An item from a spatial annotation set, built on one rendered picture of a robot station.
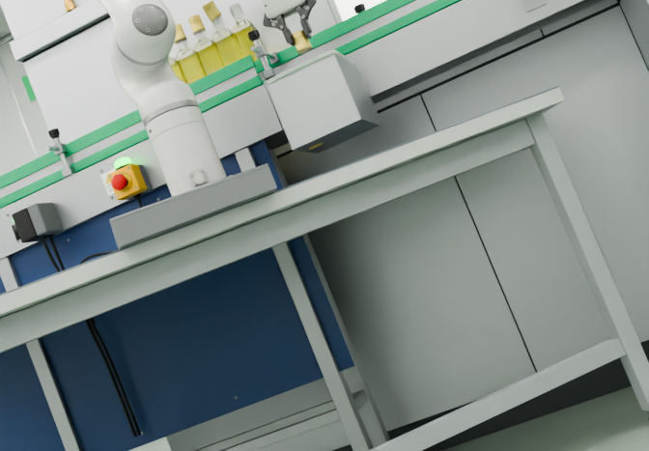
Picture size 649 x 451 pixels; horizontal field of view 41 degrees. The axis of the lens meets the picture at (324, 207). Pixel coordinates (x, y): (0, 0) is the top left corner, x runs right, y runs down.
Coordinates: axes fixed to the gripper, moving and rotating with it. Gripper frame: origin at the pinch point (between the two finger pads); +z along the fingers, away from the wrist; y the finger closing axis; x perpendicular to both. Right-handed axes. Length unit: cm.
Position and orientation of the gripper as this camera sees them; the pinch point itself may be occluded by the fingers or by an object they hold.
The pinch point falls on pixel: (297, 33)
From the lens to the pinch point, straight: 204.9
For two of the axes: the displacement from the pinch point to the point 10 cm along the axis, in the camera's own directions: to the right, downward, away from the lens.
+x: -2.4, 0.2, -9.7
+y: -8.9, 3.8, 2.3
